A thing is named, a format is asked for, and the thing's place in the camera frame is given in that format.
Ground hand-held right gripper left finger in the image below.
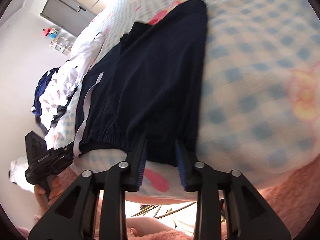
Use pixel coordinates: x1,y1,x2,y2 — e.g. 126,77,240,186
28,136,148,240

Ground grey door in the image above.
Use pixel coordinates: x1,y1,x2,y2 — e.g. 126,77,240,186
40,0,98,37

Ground navy jacket with white stripes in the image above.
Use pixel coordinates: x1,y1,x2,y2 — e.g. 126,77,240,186
49,102,69,130

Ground blue elastic-waist garment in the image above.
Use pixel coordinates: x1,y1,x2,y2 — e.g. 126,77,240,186
31,69,59,115

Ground pile of navy white clothes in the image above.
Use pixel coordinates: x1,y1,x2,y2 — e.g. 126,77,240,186
37,31,105,130

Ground pink fluffy pajamas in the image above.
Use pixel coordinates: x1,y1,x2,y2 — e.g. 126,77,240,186
17,160,320,240

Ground person's bare leg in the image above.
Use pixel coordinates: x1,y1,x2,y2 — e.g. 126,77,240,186
126,217,177,238

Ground checkered cartoon printed blanket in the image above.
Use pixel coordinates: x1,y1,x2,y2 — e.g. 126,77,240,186
45,0,320,202

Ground gold wire rack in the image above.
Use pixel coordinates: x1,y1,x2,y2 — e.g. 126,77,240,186
131,202,197,221

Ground person's left hand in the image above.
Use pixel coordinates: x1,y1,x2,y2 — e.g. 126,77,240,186
34,175,63,209

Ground navy pants with white stripes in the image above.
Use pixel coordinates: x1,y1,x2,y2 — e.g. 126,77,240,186
74,0,209,168

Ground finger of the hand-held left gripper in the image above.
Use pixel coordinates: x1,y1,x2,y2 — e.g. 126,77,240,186
57,142,75,169

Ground small white shelf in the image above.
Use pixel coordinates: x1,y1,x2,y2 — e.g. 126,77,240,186
50,36,73,55

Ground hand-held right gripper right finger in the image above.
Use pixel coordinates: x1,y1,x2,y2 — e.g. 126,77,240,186
174,139,292,240

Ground blue and red plush toy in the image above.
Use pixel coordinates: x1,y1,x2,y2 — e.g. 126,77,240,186
42,27,59,39

